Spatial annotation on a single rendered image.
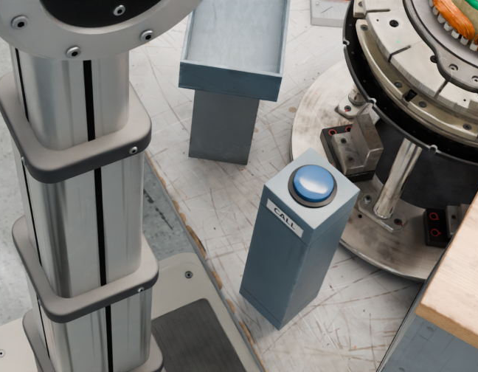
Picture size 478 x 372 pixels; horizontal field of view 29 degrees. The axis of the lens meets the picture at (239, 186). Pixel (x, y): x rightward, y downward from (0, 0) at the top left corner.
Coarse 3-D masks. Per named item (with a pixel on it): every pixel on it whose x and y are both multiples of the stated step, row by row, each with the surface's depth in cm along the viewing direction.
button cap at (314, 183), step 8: (304, 168) 93; (312, 168) 93; (320, 168) 93; (296, 176) 92; (304, 176) 92; (312, 176) 92; (320, 176) 92; (328, 176) 93; (296, 184) 92; (304, 184) 92; (312, 184) 92; (320, 184) 92; (328, 184) 92; (296, 192) 92; (304, 192) 91; (312, 192) 91; (320, 192) 92; (328, 192) 92; (312, 200) 92; (320, 200) 92
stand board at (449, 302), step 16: (464, 224) 89; (464, 240) 88; (448, 256) 87; (464, 256) 87; (448, 272) 86; (464, 272) 86; (432, 288) 85; (448, 288) 85; (464, 288) 85; (432, 304) 84; (448, 304) 84; (464, 304) 84; (432, 320) 85; (448, 320) 84; (464, 320) 83; (464, 336) 84
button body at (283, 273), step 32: (320, 160) 95; (288, 192) 93; (352, 192) 93; (256, 224) 99; (320, 224) 91; (256, 256) 104; (288, 256) 98; (320, 256) 101; (256, 288) 109; (288, 288) 103; (320, 288) 113; (288, 320) 112
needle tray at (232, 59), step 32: (224, 0) 106; (256, 0) 107; (288, 0) 102; (192, 32) 103; (224, 32) 104; (256, 32) 104; (192, 64) 96; (224, 64) 101; (256, 64) 102; (224, 96) 112; (256, 96) 99; (192, 128) 118; (224, 128) 118; (224, 160) 124
